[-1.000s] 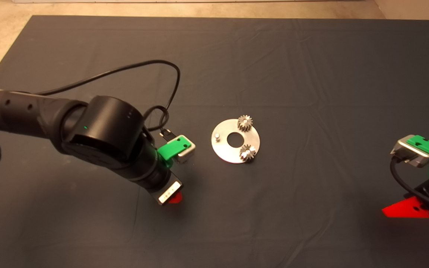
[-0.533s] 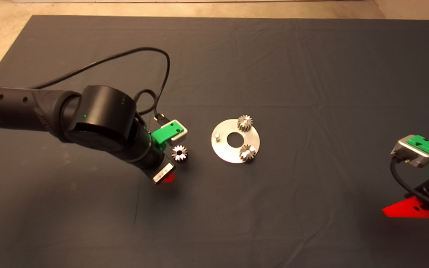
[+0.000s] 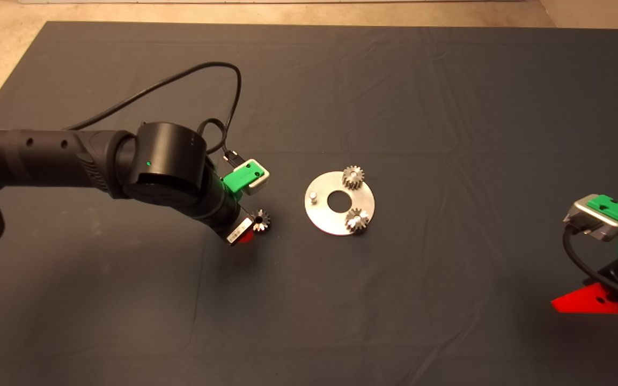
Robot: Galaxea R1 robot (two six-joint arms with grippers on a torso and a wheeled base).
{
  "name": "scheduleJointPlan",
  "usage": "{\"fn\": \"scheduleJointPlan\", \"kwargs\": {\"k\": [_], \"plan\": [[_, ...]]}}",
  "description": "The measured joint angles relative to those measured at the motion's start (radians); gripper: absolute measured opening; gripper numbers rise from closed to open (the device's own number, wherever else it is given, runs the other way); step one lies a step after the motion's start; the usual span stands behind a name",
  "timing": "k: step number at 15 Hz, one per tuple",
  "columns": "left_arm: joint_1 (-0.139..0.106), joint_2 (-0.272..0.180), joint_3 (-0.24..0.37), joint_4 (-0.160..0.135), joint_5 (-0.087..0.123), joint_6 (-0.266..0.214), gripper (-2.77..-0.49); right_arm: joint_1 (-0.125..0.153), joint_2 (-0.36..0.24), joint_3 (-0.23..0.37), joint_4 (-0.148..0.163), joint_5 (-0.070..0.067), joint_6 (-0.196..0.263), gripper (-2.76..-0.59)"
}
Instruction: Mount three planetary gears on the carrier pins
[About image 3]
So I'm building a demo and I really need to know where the black left camera cable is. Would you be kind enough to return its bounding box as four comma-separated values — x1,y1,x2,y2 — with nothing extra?
65,61,246,168

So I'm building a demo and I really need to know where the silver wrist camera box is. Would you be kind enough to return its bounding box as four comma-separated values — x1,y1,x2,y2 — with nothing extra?
562,194,618,243
237,159,271,195

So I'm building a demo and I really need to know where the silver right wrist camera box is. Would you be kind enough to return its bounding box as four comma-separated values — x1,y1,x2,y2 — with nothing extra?
562,194,618,243

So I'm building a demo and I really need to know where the round metal carrier plate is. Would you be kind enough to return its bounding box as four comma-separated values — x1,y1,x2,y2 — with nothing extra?
304,170,376,236

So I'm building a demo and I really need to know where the black camera cable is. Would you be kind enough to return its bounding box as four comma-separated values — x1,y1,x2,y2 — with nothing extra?
65,61,246,168
562,223,618,310

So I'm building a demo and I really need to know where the black right camera cable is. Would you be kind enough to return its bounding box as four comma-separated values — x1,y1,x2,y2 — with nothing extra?
562,223,618,310

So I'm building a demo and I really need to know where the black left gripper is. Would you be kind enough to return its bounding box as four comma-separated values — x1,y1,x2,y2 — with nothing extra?
201,194,257,247

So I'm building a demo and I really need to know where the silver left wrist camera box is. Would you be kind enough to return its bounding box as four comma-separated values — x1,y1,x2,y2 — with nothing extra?
237,159,271,195

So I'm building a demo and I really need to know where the dark grey table cloth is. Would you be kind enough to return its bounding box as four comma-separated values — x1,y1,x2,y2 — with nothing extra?
0,21,618,386

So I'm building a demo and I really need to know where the small steel planetary gear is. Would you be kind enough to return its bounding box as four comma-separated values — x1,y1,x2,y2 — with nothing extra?
341,165,365,190
251,209,272,233
345,208,371,234

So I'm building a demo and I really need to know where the green left camera mount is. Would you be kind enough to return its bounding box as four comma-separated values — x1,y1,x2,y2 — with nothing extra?
222,162,263,194

